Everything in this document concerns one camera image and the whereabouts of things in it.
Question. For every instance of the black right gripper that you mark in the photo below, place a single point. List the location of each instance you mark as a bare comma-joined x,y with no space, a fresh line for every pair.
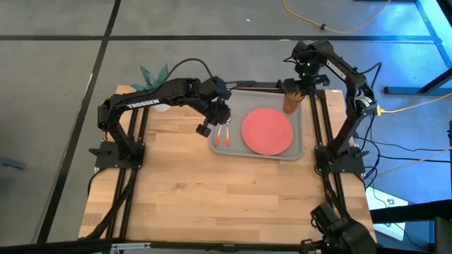
307,84

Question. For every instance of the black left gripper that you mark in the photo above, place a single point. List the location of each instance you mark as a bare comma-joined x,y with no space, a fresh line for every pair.
219,113

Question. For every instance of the brown wooden cup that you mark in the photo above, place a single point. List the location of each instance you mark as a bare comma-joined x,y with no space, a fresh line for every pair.
291,104

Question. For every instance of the red round plate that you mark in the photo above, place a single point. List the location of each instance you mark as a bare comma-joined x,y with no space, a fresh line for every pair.
266,132

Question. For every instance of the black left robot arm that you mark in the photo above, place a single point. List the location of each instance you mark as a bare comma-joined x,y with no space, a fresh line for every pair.
176,91

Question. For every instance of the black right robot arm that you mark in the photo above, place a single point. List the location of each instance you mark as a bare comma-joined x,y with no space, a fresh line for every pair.
339,70

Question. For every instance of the grey plastic tray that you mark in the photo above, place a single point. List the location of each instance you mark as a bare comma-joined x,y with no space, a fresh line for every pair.
233,151

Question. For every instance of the black mounting bar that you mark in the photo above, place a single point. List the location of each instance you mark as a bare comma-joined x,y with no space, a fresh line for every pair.
261,85

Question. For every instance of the green plant in white pot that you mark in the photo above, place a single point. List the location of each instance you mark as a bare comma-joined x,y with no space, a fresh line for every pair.
152,79

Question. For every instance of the black stand leg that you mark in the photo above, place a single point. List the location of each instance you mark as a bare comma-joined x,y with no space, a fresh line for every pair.
406,90

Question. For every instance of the white printed sheet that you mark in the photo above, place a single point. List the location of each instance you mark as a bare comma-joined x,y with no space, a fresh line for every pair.
381,197

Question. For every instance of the black furniture beam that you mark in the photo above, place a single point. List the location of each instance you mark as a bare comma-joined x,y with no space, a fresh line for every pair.
423,211

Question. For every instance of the grey floor object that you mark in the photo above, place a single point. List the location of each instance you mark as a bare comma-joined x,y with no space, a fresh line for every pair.
10,163

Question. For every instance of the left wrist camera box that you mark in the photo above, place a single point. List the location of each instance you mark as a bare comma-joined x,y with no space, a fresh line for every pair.
203,130

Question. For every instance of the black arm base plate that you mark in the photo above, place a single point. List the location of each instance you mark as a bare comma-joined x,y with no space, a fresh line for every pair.
106,158
353,166

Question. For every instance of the small table-level camera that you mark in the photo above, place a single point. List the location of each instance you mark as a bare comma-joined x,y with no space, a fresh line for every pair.
228,247

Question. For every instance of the black aluminium table frame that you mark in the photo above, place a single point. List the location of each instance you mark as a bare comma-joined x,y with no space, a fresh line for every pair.
194,247

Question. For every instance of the silver bracket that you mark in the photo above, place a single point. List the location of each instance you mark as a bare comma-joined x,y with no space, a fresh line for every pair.
130,246

